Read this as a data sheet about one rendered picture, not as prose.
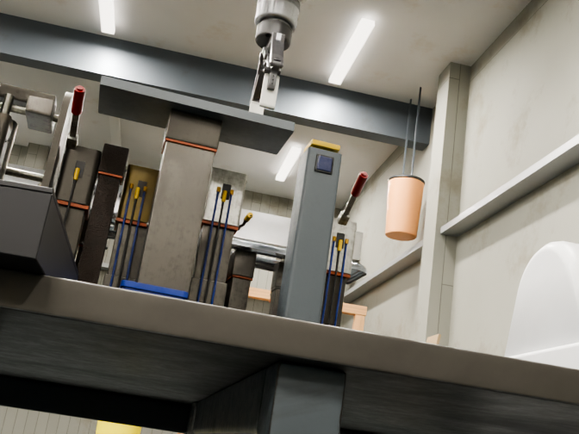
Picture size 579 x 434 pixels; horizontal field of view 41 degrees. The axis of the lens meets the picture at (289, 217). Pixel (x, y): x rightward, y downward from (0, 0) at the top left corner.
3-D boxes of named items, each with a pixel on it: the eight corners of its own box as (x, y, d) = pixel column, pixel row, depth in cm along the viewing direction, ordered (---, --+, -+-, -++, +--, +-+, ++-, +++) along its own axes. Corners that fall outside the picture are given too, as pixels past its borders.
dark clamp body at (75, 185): (59, 348, 148) (102, 165, 160) (58, 342, 137) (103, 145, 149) (21, 341, 147) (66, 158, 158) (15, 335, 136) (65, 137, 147)
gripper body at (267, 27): (297, 21, 156) (290, 62, 154) (287, 41, 164) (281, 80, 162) (262, 12, 155) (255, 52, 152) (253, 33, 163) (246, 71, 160)
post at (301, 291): (303, 381, 145) (333, 165, 158) (314, 378, 138) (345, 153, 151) (264, 374, 143) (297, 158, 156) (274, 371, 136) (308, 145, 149)
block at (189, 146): (174, 358, 140) (215, 134, 153) (179, 355, 132) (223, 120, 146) (119, 349, 138) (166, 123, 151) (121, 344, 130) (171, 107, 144)
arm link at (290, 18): (294, 20, 166) (290, 44, 165) (253, 9, 165) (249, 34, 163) (305, -2, 158) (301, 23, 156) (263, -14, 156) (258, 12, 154)
